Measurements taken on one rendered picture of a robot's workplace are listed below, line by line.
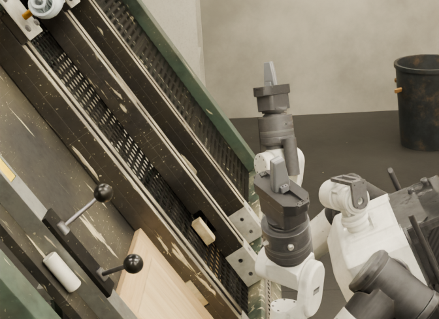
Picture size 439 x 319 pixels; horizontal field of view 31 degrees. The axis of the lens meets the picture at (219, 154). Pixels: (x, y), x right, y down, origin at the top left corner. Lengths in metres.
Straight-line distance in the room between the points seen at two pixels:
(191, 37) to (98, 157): 3.72
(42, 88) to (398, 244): 0.87
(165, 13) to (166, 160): 3.28
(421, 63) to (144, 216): 4.77
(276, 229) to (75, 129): 0.66
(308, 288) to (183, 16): 4.21
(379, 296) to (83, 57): 1.13
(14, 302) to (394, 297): 0.73
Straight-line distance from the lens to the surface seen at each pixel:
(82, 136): 1.90
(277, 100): 2.02
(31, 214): 1.52
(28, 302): 1.33
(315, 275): 1.49
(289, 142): 2.00
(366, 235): 1.77
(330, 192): 1.78
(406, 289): 1.61
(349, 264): 1.72
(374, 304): 1.61
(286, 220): 1.39
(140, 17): 3.29
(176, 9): 5.55
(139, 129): 2.33
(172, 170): 2.36
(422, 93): 6.10
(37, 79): 1.88
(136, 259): 1.48
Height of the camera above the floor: 2.12
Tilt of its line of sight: 20 degrees down
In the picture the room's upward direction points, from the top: 4 degrees counter-clockwise
